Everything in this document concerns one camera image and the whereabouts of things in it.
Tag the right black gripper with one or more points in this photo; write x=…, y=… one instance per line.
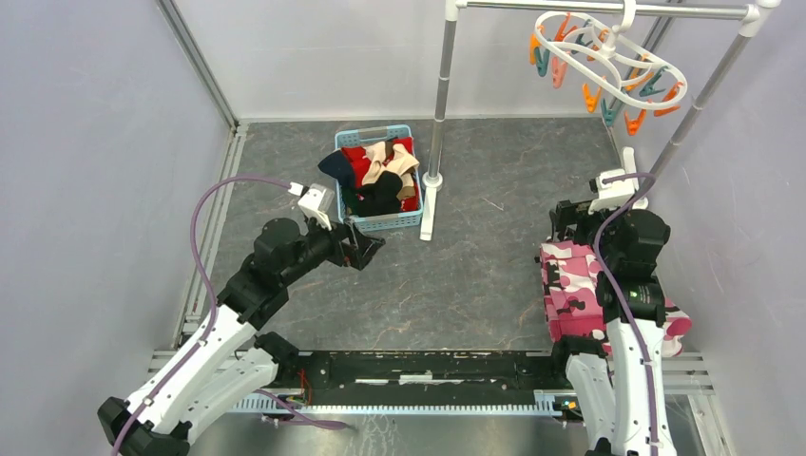
x=569, y=213

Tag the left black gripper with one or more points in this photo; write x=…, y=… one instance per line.
x=358, y=256

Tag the pink camouflage bag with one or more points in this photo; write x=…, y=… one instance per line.
x=569, y=276

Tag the orange clothespin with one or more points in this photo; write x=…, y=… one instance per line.
x=592, y=95
x=633, y=124
x=671, y=94
x=533, y=43

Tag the white clip hanger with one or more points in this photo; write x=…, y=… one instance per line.
x=606, y=57

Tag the black white-striped sock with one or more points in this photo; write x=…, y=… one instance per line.
x=380, y=197

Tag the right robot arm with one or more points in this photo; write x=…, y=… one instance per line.
x=621, y=392

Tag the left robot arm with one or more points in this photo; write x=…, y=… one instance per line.
x=227, y=358

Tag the red sock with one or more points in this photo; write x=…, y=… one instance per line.
x=356, y=156

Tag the navy blue sock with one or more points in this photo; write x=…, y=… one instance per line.
x=338, y=166

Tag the beige sock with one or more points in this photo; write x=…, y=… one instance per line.
x=393, y=157

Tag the teal clothespin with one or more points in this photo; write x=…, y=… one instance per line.
x=542, y=59
x=611, y=111
x=649, y=88

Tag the pink clothespin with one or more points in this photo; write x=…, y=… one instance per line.
x=558, y=68

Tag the silver white drying rack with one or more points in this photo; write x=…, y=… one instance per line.
x=751, y=17

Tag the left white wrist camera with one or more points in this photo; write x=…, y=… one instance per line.
x=314, y=201

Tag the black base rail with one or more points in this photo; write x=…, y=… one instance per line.
x=397, y=379

